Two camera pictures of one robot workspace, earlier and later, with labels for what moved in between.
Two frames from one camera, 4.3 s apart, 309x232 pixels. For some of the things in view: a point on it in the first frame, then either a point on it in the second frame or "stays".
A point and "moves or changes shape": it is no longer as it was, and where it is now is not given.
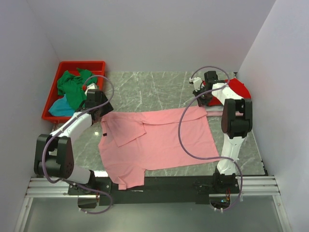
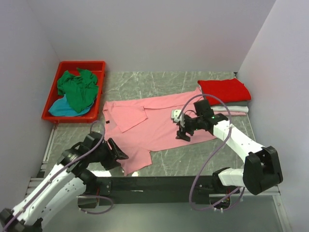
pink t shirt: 132,141 moves or changes shape
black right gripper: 201,102 -> 181,135
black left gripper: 107,108 -> 114,153
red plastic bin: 98,69 stays
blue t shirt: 61,108 stays
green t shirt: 71,86 stays
